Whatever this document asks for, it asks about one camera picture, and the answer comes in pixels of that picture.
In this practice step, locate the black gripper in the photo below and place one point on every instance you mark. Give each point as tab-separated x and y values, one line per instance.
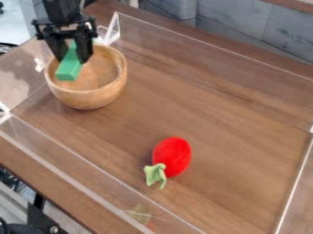
63	13

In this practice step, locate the green rectangular block stick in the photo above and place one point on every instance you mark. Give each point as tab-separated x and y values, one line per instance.
70	67

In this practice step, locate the brown wooden bowl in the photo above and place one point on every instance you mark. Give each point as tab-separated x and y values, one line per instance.
100	80

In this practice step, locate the red plush strawberry toy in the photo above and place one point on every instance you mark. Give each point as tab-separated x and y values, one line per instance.
170	160

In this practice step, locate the clear acrylic tray enclosure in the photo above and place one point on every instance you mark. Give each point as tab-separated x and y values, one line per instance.
242	111

